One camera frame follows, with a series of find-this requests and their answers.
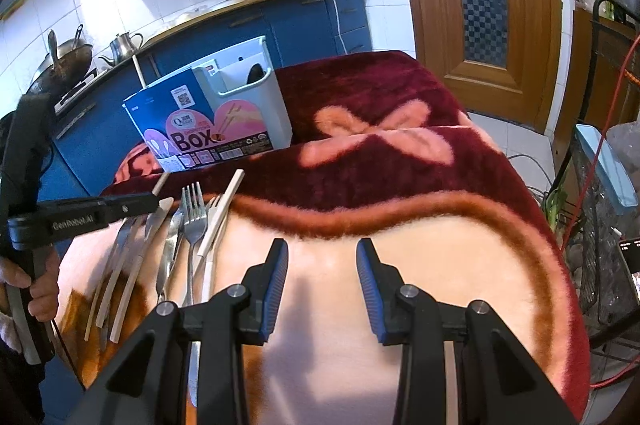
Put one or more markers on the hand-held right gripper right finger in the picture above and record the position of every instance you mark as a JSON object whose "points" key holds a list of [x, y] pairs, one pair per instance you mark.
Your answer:
{"points": [[371, 290]]}

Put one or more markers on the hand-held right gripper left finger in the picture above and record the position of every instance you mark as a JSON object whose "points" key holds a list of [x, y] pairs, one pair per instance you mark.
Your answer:
{"points": [[272, 290]]}

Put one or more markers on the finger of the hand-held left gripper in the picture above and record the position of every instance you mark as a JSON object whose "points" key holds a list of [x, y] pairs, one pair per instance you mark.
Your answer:
{"points": [[130, 207]]}

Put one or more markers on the metal knife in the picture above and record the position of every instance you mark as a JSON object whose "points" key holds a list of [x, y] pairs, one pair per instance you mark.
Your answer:
{"points": [[157, 225], [119, 245]]}

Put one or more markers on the cream chopstick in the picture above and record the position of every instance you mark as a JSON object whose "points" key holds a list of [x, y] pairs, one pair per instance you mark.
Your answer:
{"points": [[220, 212], [109, 300], [131, 285], [102, 295]]}

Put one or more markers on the blue cardboard box organizer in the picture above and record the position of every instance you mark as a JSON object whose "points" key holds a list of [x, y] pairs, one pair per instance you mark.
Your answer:
{"points": [[260, 105]]}

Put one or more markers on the person's left hand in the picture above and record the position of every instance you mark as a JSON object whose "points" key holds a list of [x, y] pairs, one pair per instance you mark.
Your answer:
{"points": [[47, 292]]}

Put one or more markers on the gas stove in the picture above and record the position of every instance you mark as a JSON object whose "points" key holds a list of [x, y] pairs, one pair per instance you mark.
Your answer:
{"points": [[80, 92]]}

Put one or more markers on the blue printed cardboard box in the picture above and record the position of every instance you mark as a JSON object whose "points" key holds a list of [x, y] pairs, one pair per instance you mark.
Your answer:
{"points": [[170, 115]]}

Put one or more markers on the metal wok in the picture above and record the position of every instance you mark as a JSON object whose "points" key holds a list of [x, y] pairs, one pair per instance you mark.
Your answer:
{"points": [[65, 60]]}

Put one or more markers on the red pink printed blanket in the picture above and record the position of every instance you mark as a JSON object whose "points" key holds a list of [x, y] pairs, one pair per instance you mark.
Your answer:
{"points": [[400, 185]]}

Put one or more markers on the metal kettle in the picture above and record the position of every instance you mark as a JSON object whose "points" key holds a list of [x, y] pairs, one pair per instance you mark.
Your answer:
{"points": [[120, 47]]}

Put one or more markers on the blue kitchen base cabinet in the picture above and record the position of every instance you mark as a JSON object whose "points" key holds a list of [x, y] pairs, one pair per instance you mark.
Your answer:
{"points": [[310, 25]]}

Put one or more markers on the light blue tray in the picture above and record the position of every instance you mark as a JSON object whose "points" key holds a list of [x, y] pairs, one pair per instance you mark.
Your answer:
{"points": [[607, 165]]}

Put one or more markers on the wooden door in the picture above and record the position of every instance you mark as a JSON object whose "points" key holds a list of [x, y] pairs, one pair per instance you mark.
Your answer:
{"points": [[435, 30]]}

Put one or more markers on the wooden shelf unit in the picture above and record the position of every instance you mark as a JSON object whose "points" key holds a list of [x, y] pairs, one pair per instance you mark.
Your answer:
{"points": [[585, 70]]}

